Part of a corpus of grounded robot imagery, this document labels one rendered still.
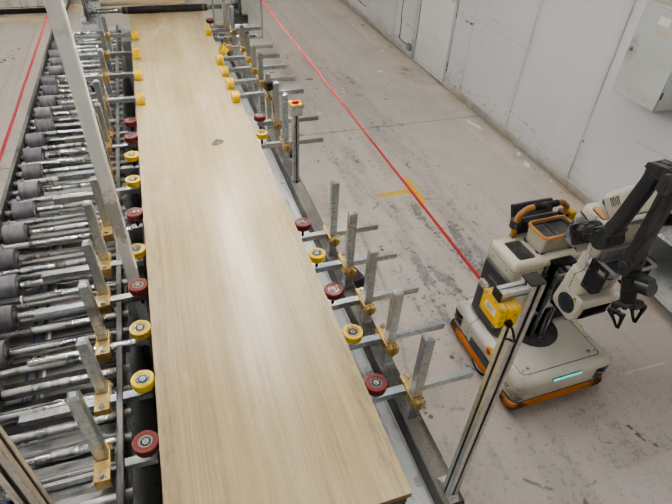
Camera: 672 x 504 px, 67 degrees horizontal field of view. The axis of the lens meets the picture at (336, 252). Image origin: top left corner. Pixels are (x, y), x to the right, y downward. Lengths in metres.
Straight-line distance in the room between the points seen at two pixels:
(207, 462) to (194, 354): 0.44
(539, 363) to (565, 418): 0.37
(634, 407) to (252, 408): 2.29
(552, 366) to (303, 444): 1.65
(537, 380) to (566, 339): 0.37
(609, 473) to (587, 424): 0.27
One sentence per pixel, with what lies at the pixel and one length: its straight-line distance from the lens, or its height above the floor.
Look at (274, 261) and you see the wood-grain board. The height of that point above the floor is 0.90.
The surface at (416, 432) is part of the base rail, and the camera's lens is 2.06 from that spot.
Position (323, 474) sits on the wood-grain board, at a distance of 1.72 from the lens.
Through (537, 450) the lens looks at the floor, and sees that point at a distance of 3.02.
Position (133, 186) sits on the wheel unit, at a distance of 3.01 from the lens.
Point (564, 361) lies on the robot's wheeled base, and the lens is 3.06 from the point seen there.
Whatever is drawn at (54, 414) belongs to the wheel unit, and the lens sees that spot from 2.09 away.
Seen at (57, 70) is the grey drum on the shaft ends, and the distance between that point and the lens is 4.88.
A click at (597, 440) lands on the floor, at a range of 3.20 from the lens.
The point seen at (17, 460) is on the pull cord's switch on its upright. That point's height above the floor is 1.50.
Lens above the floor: 2.44
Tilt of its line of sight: 40 degrees down
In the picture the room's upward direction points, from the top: 3 degrees clockwise
